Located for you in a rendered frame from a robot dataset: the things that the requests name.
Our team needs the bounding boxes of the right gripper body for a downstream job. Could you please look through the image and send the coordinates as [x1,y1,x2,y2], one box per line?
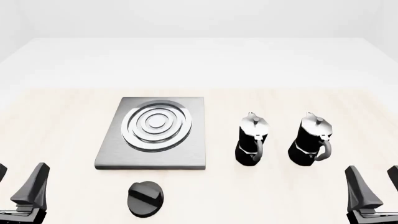
[346,206,398,224]

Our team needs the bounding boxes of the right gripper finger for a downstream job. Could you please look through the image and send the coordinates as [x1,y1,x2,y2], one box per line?
[344,165,384,212]
[386,165,398,185]

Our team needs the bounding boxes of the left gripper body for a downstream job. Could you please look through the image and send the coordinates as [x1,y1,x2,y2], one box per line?
[0,205,47,224]

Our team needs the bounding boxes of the flat grey stove plate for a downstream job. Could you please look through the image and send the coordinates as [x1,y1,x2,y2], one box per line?
[93,96,207,170]

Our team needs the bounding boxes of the round black stove knob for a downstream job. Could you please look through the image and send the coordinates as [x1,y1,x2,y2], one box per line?
[127,180,164,218]

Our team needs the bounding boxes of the black moka pot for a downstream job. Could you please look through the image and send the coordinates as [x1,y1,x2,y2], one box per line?
[234,111,271,167]
[287,111,333,167]

